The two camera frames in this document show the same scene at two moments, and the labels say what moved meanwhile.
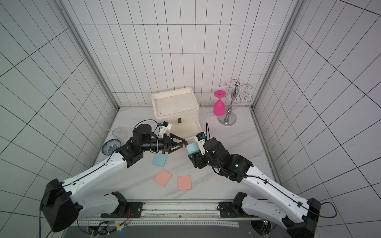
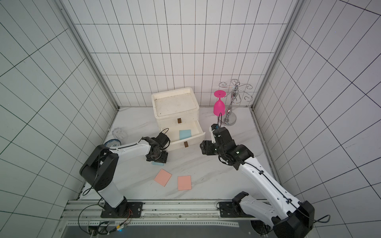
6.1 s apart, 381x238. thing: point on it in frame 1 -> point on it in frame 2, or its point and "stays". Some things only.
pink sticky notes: (162, 177) stays
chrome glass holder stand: (229, 118) stays
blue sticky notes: (193, 148) -> (184, 134)
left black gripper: (168, 142) -> (162, 159)
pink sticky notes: (184, 183) stays
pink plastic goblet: (219, 106) stays
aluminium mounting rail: (211, 213) stays
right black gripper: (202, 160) -> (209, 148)
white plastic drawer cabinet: (180, 108) stays
